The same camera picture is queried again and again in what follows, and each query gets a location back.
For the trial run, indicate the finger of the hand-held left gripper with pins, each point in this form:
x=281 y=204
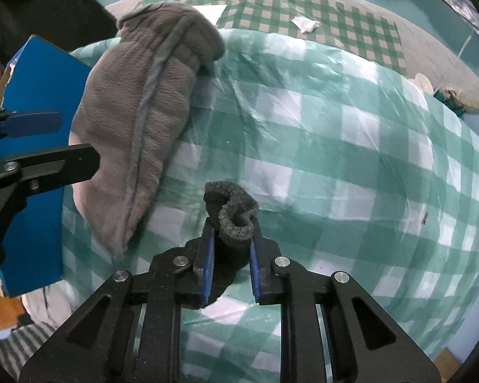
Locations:
x=36 y=123
x=60 y=163

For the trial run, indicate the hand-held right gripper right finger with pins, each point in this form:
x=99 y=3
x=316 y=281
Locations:
x=255 y=275

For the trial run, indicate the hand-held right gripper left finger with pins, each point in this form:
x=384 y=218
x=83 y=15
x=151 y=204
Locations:
x=207 y=271

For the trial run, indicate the blue-sided cardboard box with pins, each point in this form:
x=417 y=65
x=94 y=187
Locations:
x=36 y=231

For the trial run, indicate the dark grey sock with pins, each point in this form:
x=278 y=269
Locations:
x=233 y=215

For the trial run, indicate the grey brown sock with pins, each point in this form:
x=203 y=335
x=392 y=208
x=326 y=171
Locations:
x=123 y=119

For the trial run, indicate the black furniture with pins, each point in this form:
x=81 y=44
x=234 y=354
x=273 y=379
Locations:
x=44 y=16

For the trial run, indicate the striped cloth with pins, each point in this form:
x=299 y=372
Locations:
x=16 y=351

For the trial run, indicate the large-check green blanket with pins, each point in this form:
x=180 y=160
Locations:
x=323 y=147

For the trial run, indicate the white paper sheet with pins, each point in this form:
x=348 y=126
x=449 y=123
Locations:
x=211 y=13

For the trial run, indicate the crumpled white tissue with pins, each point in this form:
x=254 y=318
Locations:
x=305 y=24

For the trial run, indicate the small-check green sheet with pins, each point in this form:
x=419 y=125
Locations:
x=343 y=28

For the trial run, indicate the green checkered cloth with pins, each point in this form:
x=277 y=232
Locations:
x=431 y=48

